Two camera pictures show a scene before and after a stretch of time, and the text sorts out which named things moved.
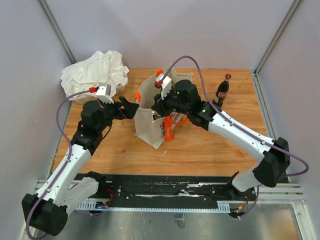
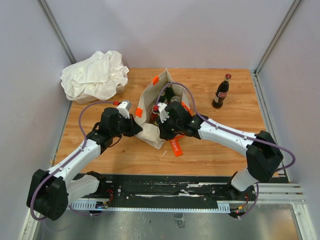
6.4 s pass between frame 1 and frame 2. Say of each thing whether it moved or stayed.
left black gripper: moved
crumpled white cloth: stayed
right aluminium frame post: stayed
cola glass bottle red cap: stayed
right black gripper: moved
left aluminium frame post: stayed
